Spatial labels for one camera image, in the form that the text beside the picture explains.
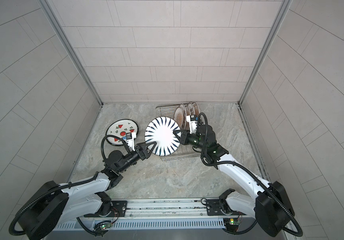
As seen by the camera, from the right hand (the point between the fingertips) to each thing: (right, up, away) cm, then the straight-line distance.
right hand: (173, 134), depth 72 cm
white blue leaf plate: (-6, +2, +2) cm, 6 cm away
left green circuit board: (-29, -39, -7) cm, 49 cm away
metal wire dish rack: (+6, -13, +18) cm, 23 cm away
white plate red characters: (+8, +10, +18) cm, 22 cm away
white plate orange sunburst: (+3, +8, +24) cm, 26 cm away
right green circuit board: (+28, -40, -3) cm, 49 cm away
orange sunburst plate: (+11, +13, +24) cm, 30 cm away
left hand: (-8, -5, +1) cm, 9 cm away
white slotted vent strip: (-38, -41, -4) cm, 56 cm away
